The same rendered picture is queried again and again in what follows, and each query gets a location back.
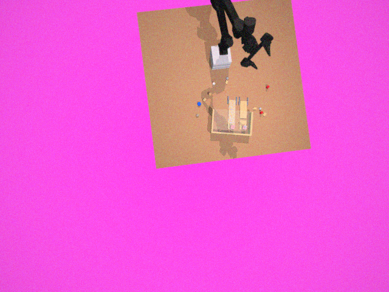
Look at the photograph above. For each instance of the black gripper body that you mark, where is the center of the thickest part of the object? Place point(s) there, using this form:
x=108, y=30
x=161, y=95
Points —
x=255, y=48

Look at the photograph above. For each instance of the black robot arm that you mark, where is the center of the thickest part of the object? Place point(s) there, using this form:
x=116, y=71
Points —
x=240, y=28

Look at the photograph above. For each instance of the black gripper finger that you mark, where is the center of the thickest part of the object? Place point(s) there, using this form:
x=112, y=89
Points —
x=250, y=63
x=266, y=44

